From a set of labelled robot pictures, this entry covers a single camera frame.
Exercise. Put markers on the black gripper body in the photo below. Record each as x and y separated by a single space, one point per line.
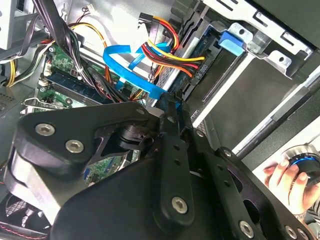
112 212

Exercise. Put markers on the hard disk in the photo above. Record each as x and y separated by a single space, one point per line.
231 43

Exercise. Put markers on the person's bare hand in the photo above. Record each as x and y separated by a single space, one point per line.
287 187

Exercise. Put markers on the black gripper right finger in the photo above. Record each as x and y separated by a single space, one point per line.
225 170

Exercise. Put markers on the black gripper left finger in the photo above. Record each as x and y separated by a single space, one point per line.
57 130

